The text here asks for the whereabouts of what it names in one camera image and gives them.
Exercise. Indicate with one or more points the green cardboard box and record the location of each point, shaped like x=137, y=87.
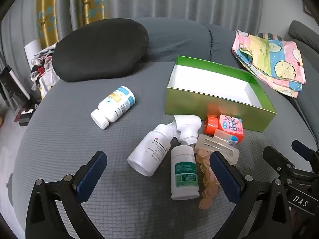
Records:
x=211, y=79

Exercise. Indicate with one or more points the white bottle blue label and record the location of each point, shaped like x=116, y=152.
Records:
x=117, y=104

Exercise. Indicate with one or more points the orange bottle pink label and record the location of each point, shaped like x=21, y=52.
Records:
x=229, y=127

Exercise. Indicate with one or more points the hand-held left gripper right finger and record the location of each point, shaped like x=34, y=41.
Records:
x=224, y=176

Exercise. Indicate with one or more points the colourful printed cloth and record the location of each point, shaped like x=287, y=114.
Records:
x=274, y=62

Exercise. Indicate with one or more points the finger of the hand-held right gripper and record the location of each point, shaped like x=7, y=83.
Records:
x=305, y=154
x=276, y=161

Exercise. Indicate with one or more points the beige wooden block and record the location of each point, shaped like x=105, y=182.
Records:
x=219, y=149

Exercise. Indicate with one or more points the black cushion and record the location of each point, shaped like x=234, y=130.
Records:
x=99, y=49

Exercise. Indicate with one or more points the pile of clothes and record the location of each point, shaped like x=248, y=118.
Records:
x=42, y=64

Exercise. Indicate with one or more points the grey curtain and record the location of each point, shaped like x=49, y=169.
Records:
x=174, y=0

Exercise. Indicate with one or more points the white spray bottle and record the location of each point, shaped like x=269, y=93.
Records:
x=149, y=151

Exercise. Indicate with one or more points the dark red and black box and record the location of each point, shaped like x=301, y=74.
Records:
x=25, y=114

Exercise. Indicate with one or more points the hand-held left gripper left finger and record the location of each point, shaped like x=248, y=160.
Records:
x=91, y=176

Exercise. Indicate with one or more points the white paper sheet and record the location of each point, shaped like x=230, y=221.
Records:
x=32, y=49

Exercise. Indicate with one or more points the white bottle green label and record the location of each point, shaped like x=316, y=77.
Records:
x=184, y=174

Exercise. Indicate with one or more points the grey sofa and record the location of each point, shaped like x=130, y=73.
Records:
x=74, y=142

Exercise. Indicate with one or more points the black stand with white stick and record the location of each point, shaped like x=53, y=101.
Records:
x=12, y=84

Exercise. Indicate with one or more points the gold patterned curtain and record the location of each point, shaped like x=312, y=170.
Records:
x=47, y=5

